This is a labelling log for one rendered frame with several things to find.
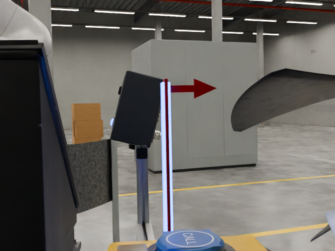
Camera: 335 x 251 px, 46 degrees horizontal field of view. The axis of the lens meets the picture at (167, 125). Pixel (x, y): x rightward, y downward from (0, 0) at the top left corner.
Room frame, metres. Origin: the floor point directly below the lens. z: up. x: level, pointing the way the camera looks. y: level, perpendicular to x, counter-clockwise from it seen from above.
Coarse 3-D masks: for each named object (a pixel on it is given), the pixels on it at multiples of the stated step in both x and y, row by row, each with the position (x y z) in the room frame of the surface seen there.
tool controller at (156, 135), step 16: (128, 80) 1.04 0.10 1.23; (144, 80) 1.04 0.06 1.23; (160, 80) 1.05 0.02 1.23; (128, 96) 1.04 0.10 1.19; (144, 96) 1.04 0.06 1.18; (160, 96) 1.05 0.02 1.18; (128, 112) 1.04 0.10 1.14; (144, 112) 1.04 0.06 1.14; (112, 128) 1.04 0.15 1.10; (128, 128) 1.04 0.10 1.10; (144, 128) 1.04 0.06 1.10; (144, 144) 1.04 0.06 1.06
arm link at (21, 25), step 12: (0, 0) 0.78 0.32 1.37; (0, 12) 0.77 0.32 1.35; (12, 12) 0.79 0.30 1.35; (24, 12) 0.82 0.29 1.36; (0, 24) 0.77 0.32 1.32; (12, 24) 0.78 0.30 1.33; (24, 24) 0.80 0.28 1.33; (36, 24) 0.82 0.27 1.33; (0, 36) 0.78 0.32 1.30; (12, 36) 0.78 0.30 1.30; (24, 36) 0.78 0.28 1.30; (36, 36) 0.80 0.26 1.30; (48, 36) 0.84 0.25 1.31; (48, 48) 0.84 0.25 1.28
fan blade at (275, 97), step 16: (272, 80) 0.42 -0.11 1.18; (288, 80) 0.42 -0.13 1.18; (304, 80) 0.42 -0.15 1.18; (320, 80) 0.42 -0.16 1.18; (240, 96) 0.47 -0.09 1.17; (256, 96) 0.47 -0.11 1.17; (272, 96) 0.48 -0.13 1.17; (288, 96) 0.49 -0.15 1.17; (304, 96) 0.50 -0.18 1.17; (320, 96) 0.52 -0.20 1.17; (240, 112) 0.53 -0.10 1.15; (256, 112) 0.54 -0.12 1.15; (272, 112) 0.56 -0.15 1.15; (288, 112) 0.59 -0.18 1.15; (240, 128) 0.60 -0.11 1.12
